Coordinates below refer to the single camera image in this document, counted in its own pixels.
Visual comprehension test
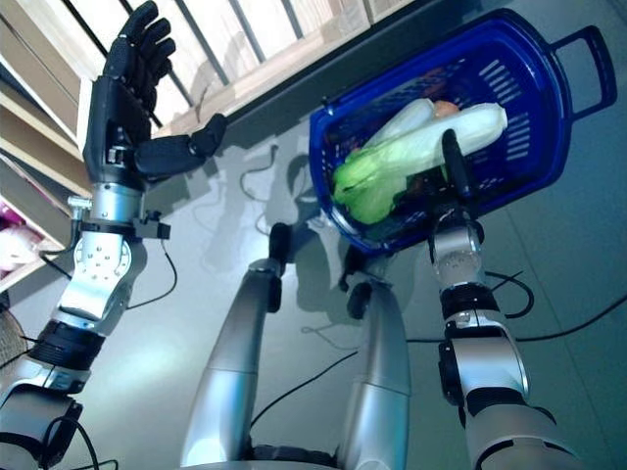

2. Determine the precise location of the green white napa cabbage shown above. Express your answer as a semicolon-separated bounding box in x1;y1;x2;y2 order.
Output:
331;104;509;225
360;96;437;148

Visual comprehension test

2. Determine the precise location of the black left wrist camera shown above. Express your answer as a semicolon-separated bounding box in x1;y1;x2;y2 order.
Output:
131;210;171;241

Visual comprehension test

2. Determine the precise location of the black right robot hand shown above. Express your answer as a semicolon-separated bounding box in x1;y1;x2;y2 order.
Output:
426;127;474;224

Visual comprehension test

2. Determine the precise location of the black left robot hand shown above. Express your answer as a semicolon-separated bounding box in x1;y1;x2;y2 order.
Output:
81;0;229;190

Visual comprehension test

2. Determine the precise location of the long black floor cable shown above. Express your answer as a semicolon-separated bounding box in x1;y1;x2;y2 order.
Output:
406;293;627;344

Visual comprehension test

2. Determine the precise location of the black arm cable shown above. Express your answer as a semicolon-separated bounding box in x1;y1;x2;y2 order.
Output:
124;238;178;312
482;270;536;318

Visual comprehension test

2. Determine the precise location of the blue plastic shopping basket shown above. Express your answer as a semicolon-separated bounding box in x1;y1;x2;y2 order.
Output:
308;8;618;256

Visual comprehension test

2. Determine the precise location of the wooden slatted cabbage crate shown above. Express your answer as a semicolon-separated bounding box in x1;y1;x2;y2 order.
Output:
97;0;373;141

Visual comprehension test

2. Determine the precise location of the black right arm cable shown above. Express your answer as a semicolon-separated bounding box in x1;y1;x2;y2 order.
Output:
482;270;536;318

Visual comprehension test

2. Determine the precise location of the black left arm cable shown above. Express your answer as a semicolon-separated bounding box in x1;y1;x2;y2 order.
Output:
124;238;178;312

